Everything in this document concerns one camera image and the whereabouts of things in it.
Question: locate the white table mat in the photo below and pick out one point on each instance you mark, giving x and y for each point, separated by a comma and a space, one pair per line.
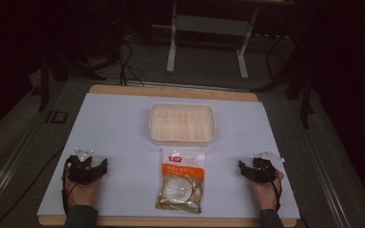
123, 142

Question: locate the grey metal floor rail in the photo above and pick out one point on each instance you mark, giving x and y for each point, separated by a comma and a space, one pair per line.
326, 177
9, 171

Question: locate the orange and clear snack packet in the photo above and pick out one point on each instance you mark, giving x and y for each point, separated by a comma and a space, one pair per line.
181, 186

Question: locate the black floor bracket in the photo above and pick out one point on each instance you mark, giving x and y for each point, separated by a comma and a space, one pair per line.
57, 117

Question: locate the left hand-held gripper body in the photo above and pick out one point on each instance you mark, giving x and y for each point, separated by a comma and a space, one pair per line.
77, 169

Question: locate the cream plastic tray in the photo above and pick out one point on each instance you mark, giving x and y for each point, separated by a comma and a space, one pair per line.
182, 124

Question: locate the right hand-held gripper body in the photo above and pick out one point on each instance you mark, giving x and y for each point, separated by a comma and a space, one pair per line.
262, 167

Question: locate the dark metal stand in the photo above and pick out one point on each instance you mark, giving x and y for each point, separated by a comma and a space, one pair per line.
46, 85
304, 95

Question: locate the white metal stand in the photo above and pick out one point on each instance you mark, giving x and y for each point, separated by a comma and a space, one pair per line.
240, 60

